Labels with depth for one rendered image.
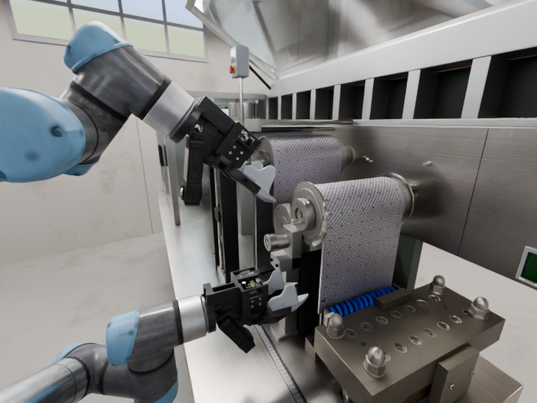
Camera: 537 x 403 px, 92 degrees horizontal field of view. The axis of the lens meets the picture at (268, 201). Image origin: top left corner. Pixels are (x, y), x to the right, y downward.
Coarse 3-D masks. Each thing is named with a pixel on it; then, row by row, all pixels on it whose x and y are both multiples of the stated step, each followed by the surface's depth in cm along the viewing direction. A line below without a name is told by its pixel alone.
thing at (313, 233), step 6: (300, 192) 59; (306, 192) 57; (402, 192) 63; (294, 198) 62; (312, 198) 55; (312, 204) 55; (318, 204) 54; (318, 210) 54; (318, 216) 54; (318, 222) 54; (318, 228) 54; (306, 234) 59; (312, 234) 57
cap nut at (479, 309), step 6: (474, 300) 58; (480, 300) 57; (486, 300) 57; (474, 306) 58; (480, 306) 57; (486, 306) 57; (468, 312) 59; (474, 312) 58; (480, 312) 57; (486, 312) 57; (480, 318) 57; (486, 318) 57
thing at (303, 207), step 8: (296, 200) 58; (304, 200) 56; (296, 208) 58; (304, 208) 55; (312, 208) 55; (296, 216) 59; (304, 216) 55; (312, 216) 55; (304, 224) 56; (312, 224) 56
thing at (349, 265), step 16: (336, 240) 56; (352, 240) 58; (368, 240) 60; (384, 240) 63; (336, 256) 57; (352, 256) 60; (368, 256) 62; (384, 256) 65; (320, 272) 57; (336, 272) 59; (352, 272) 61; (368, 272) 64; (384, 272) 66; (320, 288) 58; (336, 288) 60; (352, 288) 63; (368, 288) 65; (320, 304) 59; (336, 304) 62
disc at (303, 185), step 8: (304, 184) 58; (312, 184) 55; (296, 192) 61; (312, 192) 55; (320, 200) 53; (320, 208) 53; (320, 232) 54; (304, 240) 61; (312, 240) 57; (320, 240) 55
